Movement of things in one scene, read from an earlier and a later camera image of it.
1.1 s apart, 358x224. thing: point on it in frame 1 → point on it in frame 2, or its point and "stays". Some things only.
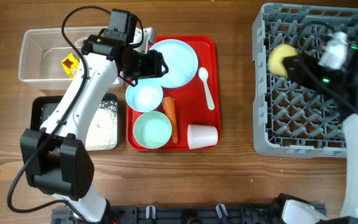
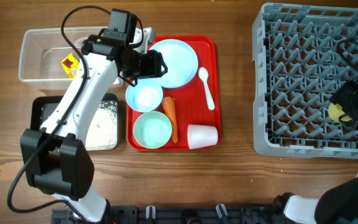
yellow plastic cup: x=275 y=60 → x=336 y=110
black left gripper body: x=143 y=65 stays
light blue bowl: x=145 y=96 stays
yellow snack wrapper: x=71 y=64 stays
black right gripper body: x=308 y=76 → x=348 y=97
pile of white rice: x=102 y=133 stays
